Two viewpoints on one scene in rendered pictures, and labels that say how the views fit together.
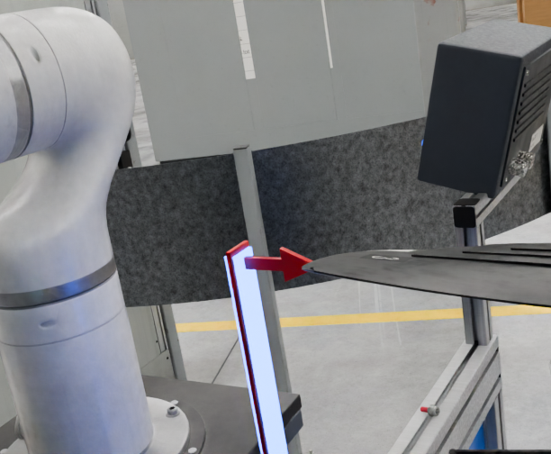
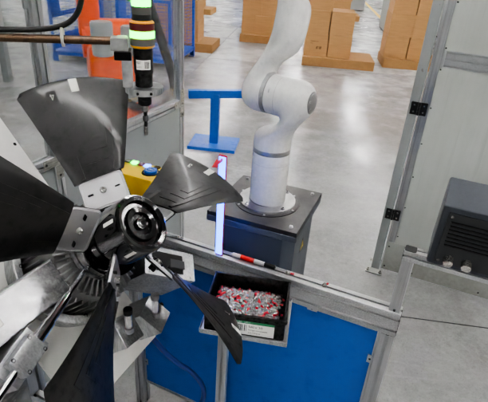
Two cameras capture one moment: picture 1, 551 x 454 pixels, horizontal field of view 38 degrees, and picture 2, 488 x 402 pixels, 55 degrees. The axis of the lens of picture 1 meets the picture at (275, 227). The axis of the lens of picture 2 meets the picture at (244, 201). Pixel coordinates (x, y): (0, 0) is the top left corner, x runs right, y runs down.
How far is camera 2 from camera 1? 126 cm
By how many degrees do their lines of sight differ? 74
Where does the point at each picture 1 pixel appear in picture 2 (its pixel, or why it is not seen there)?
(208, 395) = (298, 217)
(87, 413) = (253, 183)
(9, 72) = (259, 92)
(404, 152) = not seen: outside the picture
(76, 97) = (275, 106)
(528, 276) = (171, 178)
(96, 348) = (257, 170)
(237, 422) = (280, 222)
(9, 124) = (256, 104)
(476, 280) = (168, 171)
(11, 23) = (273, 80)
